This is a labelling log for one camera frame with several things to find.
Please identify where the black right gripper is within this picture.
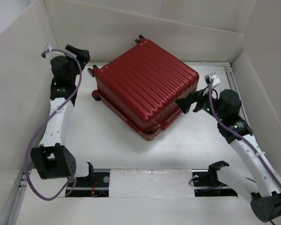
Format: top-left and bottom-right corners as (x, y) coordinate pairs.
(174, 85), (225, 121)

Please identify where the red hard-shell suitcase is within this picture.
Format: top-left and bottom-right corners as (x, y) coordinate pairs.
(88, 35), (200, 141)

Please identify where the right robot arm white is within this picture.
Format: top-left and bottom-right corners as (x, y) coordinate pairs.
(175, 88), (281, 223)

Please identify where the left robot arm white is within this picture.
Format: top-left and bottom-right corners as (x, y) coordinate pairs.
(30, 45), (95, 186)

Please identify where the white foam cover panel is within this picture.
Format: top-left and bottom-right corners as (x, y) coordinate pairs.
(109, 169), (194, 198)

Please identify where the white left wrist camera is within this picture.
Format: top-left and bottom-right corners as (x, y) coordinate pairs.
(41, 43), (55, 60)

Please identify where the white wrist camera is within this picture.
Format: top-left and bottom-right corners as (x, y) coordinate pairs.
(41, 43), (55, 60)
(204, 73), (221, 89)

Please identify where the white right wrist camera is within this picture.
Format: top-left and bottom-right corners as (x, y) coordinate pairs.
(204, 73), (221, 89)

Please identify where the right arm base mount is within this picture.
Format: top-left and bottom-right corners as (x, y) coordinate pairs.
(189, 161), (238, 197)

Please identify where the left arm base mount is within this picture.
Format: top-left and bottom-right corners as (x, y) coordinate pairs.
(65, 169), (111, 198)

